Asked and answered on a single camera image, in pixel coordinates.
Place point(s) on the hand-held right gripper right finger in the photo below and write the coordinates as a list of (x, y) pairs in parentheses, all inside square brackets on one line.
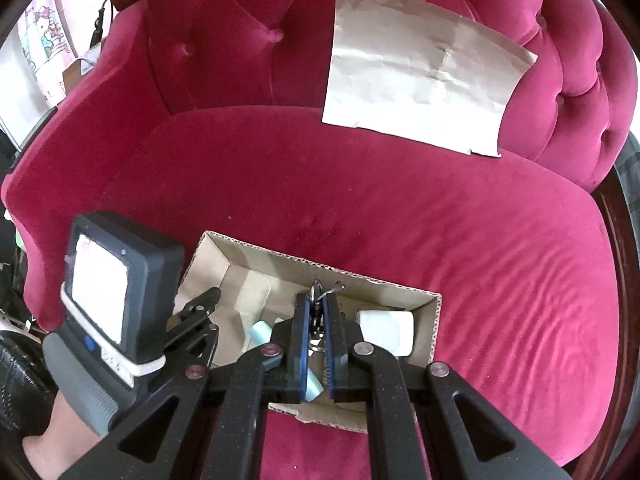
[(331, 355)]

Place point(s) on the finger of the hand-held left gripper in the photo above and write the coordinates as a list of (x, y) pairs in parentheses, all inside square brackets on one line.
[(200, 305), (200, 339)]

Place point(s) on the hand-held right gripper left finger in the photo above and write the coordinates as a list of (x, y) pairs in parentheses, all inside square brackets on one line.
[(300, 355)]

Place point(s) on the light blue cosmetic tube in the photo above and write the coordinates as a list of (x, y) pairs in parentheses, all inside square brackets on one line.
[(261, 333)]

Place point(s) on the cardboard box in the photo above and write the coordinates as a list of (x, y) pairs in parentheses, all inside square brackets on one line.
[(235, 270)]

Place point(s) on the large white charger plug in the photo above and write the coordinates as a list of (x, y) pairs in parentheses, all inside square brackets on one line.
[(385, 332)]

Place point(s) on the person's left forearm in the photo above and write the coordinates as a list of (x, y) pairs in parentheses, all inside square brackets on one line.
[(55, 435)]

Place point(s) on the green cloth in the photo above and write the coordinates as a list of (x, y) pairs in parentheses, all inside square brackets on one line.
[(19, 240)]

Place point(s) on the dark mesh object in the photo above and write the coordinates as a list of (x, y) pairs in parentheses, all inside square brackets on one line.
[(20, 365)]

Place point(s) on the red velvet tufted sofa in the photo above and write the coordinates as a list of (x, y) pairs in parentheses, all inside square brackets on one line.
[(400, 210)]

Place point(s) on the black phone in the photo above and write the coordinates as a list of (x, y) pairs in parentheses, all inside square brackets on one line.
[(32, 132)]

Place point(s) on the small brown cardboard carton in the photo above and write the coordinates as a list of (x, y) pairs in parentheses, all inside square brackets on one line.
[(75, 72)]

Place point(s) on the black handheld device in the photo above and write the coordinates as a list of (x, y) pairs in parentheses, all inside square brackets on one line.
[(100, 17)]

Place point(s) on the creased white paper sheet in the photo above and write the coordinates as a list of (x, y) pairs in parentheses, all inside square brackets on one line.
[(425, 65)]

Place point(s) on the grey plaid blanket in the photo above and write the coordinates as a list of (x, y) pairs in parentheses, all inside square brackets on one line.
[(631, 160)]

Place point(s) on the dark wooden bed frame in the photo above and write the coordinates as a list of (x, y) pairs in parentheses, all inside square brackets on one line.
[(622, 240)]

